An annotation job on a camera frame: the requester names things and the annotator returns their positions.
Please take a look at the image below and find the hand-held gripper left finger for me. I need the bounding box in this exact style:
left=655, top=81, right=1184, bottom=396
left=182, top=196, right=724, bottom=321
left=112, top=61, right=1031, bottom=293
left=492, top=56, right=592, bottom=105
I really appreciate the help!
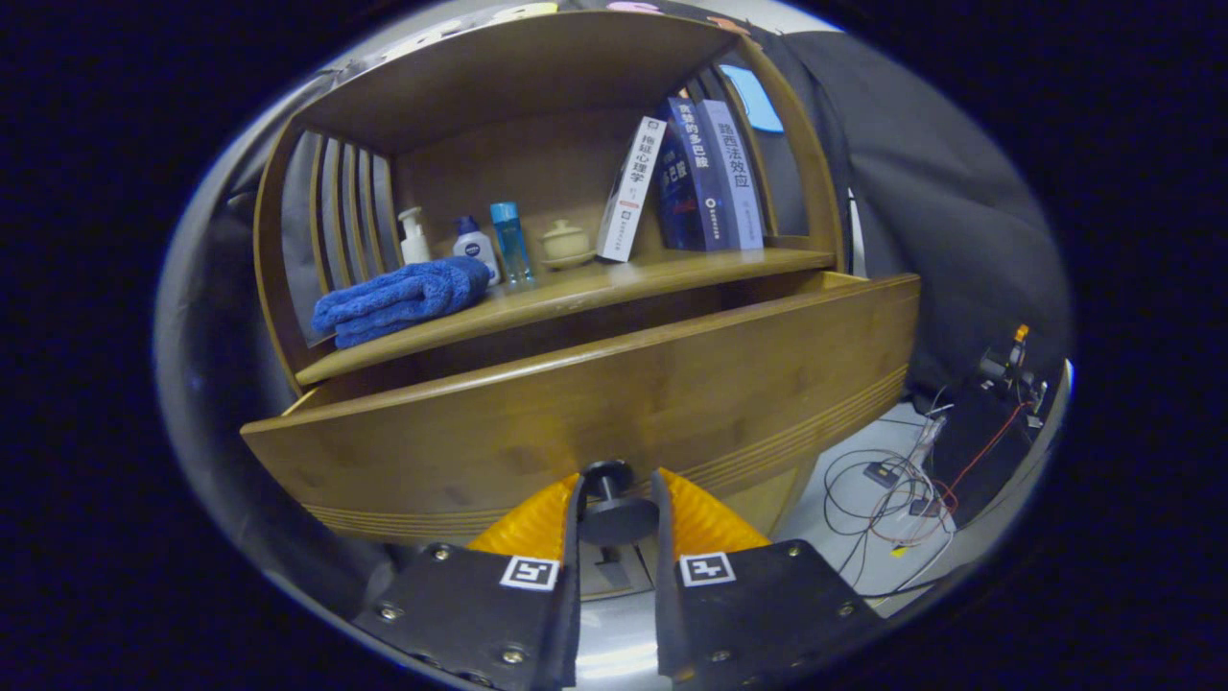
left=351, top=470, right=586, bottom=691

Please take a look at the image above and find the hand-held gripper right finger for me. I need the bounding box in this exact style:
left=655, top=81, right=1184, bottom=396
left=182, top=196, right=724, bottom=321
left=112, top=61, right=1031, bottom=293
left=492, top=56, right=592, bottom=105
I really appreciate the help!
left=650, top=467, right=886, bottom=687

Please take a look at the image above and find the wooden drawer with black knob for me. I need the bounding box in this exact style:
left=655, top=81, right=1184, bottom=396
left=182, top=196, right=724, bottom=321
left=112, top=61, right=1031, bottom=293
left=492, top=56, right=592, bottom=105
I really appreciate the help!
left=240, top=271, right=922, bottom=548

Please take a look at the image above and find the wooden countertop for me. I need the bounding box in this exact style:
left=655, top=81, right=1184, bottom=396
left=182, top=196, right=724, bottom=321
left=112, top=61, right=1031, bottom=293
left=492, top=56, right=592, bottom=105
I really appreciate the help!
left=295, top=248, right=838, bottom=388

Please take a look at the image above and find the wooden cabinet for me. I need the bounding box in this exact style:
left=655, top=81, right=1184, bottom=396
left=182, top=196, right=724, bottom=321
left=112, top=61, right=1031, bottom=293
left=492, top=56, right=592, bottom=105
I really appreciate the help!
left=251, top=10, right=850, bottom=601

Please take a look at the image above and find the blue folded towel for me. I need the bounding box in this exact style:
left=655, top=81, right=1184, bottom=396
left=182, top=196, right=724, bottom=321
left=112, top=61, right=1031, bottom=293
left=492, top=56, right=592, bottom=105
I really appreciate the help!
left=312, top=256, right=495, bottom=349

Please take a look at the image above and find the beige lidded teacup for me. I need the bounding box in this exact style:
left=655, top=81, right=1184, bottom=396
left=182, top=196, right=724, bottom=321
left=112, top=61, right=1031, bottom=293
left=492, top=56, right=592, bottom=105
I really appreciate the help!
left=537, top=220, right=596, bottom=271

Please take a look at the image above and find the white lotion bottle blue cap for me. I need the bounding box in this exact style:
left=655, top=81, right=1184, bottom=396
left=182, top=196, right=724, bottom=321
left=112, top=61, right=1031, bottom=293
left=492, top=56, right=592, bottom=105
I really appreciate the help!
left=453, top=215, right=501, bottom=286

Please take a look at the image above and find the clear blue bottle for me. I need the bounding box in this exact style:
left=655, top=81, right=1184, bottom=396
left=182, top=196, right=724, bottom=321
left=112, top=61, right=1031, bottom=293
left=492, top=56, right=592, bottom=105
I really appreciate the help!
left=489, top=202, right=536, bottom=286

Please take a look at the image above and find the white pump bottle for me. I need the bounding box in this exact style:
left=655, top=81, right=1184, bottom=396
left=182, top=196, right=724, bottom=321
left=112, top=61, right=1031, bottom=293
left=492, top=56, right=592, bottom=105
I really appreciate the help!
left=397, top=206, right=433, bottom=266

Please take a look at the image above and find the white book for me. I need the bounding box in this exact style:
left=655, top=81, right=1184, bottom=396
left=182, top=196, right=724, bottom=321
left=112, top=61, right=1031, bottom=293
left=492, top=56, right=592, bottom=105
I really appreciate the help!
left=596, top=116, right=668, bottom=263

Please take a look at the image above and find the dark blue book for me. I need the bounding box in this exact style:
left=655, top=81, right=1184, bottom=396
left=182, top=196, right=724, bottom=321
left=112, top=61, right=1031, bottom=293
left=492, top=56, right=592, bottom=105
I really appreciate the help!
left=655, top=96, right=732, bottom=252

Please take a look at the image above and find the pale lavender book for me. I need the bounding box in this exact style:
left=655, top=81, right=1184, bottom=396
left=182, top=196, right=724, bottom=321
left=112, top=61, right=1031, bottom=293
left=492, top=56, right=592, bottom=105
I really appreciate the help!
left=697, top=99, right=766, bottom=250

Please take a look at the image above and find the tangle of thin cables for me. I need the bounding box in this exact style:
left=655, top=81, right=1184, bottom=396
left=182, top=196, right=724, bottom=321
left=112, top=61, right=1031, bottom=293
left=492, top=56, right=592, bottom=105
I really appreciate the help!
left=823, top=384, right=1032, bottom=601

